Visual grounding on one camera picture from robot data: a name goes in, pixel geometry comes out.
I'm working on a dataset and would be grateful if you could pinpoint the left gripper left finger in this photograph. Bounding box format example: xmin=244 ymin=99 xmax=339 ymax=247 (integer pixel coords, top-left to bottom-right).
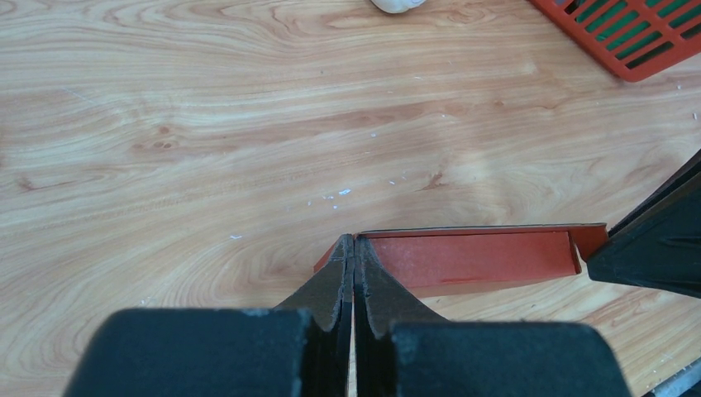
xmin=65 ymin=235 xmax=353 ymax=396

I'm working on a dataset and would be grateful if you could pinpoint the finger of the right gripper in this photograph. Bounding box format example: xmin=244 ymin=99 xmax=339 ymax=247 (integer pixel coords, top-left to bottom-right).
xmin=585 ymin=153 xmax=700 ymax=299

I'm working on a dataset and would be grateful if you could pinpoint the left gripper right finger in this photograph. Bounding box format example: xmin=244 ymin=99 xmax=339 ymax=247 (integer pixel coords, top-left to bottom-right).
xmin=354 ymin=237 xmax=630 ymax=396

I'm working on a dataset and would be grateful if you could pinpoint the red plastic shopping basket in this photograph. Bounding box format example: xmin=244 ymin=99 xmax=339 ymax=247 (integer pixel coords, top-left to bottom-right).
xmin=530 ymin=0 xmax=700 ymax=83

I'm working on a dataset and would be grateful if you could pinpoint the napa cabbage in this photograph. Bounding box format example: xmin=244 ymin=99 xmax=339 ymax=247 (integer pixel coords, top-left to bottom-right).
xmin=370 ymin=0 xmax=426 ymax=14

